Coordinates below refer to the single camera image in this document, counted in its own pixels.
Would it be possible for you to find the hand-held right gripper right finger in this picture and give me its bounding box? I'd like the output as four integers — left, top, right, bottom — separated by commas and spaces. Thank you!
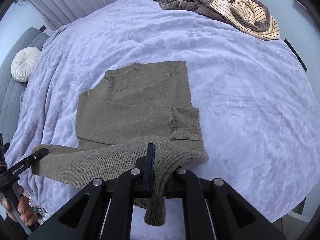
165, 168, 287, 240

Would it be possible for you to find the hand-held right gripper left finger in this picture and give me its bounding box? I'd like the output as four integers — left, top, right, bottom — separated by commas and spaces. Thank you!
26, 143, 157, 240

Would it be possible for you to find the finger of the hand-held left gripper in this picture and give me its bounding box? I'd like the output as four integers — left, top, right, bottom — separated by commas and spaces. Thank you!
30, 148, 50, 165

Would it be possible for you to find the olive brown knit sweater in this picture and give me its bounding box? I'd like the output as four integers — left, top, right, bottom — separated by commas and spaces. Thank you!
31, 61, 209, 227

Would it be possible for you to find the person's left hand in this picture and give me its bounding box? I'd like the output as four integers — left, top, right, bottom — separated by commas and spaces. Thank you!
1, 185, 38, 227

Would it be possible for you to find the grey quilted headboard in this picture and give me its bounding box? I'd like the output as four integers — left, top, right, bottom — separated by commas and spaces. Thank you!
0, 27, 50, 140

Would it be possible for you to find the white round pleated pillow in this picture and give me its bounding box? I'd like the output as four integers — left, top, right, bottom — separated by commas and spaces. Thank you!
11, 47, 42, 82

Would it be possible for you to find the lavender plush blanket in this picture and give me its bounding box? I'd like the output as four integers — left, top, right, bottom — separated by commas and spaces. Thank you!
5, 0, 314, 223

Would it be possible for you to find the brown striped fleece garment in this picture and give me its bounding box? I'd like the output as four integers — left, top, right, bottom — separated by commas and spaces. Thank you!
153, 0, 280, 41

